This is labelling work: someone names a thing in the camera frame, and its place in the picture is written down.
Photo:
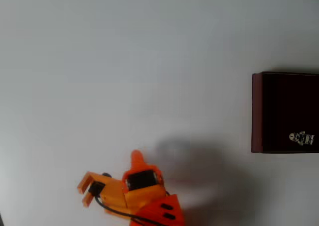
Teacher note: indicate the small white toy figure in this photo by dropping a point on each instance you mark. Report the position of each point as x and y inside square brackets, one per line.
[301, 138]

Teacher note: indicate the light orange camera mount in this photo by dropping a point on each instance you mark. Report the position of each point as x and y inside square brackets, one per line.
[112, 191]

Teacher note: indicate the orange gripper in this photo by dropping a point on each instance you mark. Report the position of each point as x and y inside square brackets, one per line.
[140, 181]

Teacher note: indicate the dark brown box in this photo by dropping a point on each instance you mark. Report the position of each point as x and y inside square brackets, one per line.
[279, 106]

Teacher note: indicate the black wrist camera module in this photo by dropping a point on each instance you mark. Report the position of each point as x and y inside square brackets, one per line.
[96, 188]

